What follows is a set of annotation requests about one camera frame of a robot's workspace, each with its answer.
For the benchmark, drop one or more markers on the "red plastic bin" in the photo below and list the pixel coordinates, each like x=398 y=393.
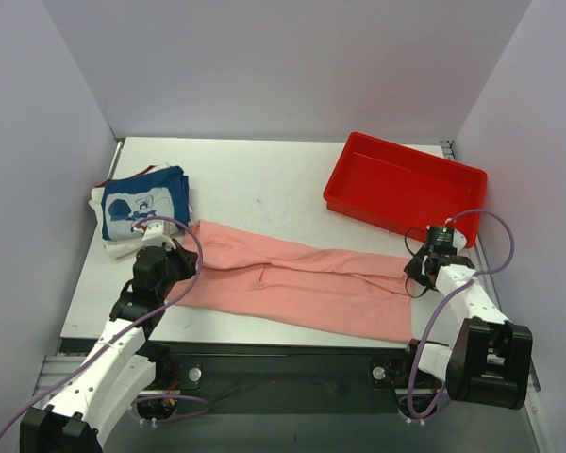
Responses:
x=400 y=189

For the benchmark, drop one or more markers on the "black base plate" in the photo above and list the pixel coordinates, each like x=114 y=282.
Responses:
x=250 y=379

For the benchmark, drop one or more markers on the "front aluminium frame rail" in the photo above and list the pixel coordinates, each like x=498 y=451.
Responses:
x=55 y=369

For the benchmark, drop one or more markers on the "pink t shirt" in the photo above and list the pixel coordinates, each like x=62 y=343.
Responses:
x=333 y=290

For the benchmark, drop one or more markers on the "folded blue printed t shirt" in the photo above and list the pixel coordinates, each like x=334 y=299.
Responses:
x=141 y=207

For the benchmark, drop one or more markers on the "aluminium frame rail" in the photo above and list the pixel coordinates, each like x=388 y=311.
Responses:
x=55 y=369
x=478 y=255

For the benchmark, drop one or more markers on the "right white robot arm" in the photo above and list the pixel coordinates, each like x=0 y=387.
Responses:
x=489 y=363

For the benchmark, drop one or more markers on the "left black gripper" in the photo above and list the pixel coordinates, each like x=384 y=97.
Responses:
x=183 y=260

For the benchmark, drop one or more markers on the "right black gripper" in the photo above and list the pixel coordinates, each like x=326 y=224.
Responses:
x=418 y=266

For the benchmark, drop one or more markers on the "right aluminium frame rail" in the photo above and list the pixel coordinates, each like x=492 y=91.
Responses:
x=478 y=255

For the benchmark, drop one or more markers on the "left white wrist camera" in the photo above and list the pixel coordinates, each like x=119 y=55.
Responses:
x=157 y=233

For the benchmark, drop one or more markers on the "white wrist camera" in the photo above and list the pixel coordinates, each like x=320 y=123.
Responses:
x=157 y=233
x=459 y=240

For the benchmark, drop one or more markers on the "folded white t shirt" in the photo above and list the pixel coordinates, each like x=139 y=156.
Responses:
x=118 y=245

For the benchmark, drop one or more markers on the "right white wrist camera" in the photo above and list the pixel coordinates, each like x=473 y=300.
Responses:
x=459 y=240

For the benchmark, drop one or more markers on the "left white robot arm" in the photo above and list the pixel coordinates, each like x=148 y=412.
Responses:
x=84 y=407

